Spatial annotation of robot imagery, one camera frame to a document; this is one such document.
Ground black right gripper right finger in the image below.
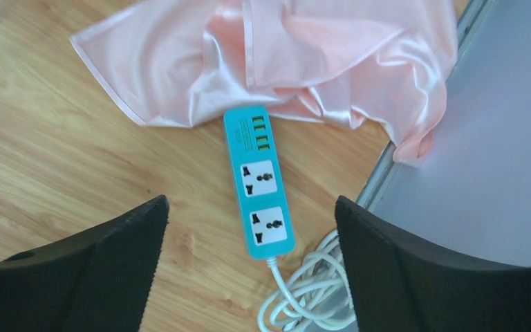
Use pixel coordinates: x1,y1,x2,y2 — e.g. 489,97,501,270
335,196,531,331

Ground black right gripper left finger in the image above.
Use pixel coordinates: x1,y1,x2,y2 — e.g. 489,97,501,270
0,195,169,331

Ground teal USB power strip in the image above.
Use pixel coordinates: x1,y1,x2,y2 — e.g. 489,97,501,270
223,106,296,260

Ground pink cloth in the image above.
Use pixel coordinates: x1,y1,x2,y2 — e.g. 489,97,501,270
71,0,458,167

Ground white cord near yellow socket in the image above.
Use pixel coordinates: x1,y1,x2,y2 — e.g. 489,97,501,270
257,229,358,332

